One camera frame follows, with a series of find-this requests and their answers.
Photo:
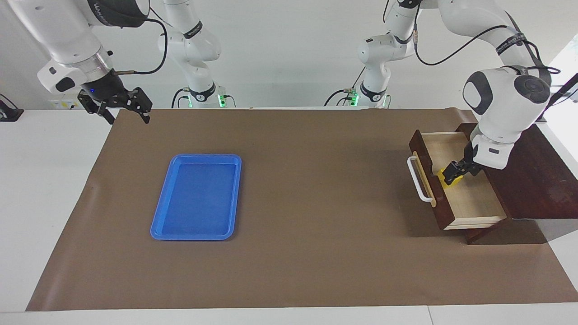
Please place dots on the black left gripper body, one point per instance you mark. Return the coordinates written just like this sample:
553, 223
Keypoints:
470, 164

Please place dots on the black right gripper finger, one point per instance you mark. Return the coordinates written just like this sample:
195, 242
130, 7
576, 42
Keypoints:
137, 100
93, 105

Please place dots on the wooden drawer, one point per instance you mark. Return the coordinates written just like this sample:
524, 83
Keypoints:
469, 198

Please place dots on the yellow cube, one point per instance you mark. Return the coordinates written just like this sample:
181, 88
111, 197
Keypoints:
455, 182

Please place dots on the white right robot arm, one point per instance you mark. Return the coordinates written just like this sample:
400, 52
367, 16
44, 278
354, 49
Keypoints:
67, 40

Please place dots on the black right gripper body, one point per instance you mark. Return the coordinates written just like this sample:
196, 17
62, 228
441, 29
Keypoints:
106, 88

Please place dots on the dark wooden drawer cabinet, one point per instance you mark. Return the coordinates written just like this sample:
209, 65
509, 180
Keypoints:
537, 180

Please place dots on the blue plastic tray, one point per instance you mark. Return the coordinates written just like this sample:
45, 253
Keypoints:
198, 198

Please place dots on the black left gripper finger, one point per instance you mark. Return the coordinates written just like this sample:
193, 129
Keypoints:
451, 171
464, 175

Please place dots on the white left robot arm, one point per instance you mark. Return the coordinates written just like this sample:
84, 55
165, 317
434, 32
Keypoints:
505, 104

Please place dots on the black table clamp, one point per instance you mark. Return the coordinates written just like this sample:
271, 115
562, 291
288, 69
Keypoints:
9, 113

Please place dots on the black angled stand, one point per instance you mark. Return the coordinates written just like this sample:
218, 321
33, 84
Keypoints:
560, 92

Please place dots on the white wall socket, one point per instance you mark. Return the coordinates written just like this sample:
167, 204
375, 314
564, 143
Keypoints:
63, 104

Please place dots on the brown table mat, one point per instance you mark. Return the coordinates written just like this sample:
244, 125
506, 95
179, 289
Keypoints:
316, 253

